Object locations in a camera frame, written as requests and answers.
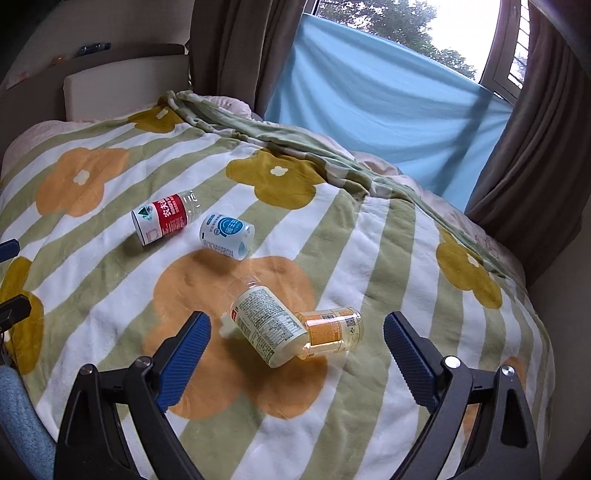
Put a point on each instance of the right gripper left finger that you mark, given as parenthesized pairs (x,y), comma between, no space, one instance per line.
(91,443)

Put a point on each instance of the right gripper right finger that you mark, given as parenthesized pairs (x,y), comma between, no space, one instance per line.
(502,443)

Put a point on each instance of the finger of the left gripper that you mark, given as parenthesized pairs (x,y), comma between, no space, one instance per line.
(9,250)
(13,311)

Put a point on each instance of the clear cup white green label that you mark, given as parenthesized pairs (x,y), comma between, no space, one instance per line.
(272,330)

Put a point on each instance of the clear cup red label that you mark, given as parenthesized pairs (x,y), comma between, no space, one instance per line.
(156,219)

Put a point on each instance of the amber cup orange label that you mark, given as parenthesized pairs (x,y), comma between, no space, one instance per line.
(330,331)

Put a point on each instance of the white cup blue logo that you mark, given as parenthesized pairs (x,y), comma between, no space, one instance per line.
(226,235)

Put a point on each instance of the blue denim trouser leg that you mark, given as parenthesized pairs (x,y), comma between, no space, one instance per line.
(27,434)

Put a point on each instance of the brown curtain right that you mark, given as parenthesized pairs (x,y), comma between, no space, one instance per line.
(534,187)

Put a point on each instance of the brown curtain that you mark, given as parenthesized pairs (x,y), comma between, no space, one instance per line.
(534,187)
(238,48)

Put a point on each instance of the striped floral fleece blanket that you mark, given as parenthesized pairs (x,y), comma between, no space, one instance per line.
(329,233)

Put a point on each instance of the brown curtain left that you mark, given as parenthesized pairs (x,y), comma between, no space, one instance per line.
(238,48)

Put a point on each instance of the light blue hanging sheet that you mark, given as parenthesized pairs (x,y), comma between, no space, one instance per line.
(375,96)

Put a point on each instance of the window frame with glass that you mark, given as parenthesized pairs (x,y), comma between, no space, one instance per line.
(486,41)

